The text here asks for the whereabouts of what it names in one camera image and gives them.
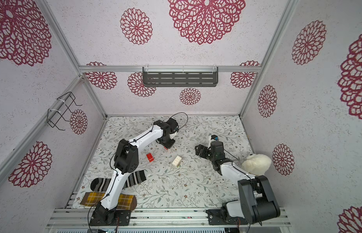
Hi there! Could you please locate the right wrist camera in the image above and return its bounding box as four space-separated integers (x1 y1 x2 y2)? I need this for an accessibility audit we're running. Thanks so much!
209 135 219 142

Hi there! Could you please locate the white plush toy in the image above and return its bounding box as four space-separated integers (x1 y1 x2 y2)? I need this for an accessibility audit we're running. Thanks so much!
242 154 272 176

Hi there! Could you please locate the grey wall shelf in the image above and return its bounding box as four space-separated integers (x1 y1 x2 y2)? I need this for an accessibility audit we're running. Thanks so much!
142 67 219 87

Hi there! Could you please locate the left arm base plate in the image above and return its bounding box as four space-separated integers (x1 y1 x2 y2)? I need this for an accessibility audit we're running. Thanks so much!
89 209 131 226

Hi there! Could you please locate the aluminium front rail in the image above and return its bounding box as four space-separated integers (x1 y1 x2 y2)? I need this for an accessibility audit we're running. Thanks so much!
46 207 292 229

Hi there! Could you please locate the black wire wall rack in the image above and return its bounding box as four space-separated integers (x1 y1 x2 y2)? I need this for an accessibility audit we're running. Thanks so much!
46 91 82 131

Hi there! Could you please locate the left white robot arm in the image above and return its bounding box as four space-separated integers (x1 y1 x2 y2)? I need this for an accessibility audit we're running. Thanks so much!
96 118 179 211

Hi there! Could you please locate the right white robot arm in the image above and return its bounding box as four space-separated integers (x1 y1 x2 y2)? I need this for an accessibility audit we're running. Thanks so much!
195 141 281 225

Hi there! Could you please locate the cream lego brick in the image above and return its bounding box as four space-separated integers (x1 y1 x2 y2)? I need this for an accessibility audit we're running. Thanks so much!
172 156 182 167

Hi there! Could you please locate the black white striped sock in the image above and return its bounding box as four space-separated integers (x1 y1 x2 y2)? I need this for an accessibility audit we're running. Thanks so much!
90 170 146 192

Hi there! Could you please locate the yellow plaid sock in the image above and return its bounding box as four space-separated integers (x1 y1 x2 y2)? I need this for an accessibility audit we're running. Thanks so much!
80 192 137 211

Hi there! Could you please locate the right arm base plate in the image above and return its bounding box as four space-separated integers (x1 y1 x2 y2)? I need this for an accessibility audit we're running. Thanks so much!
205 209 248 225

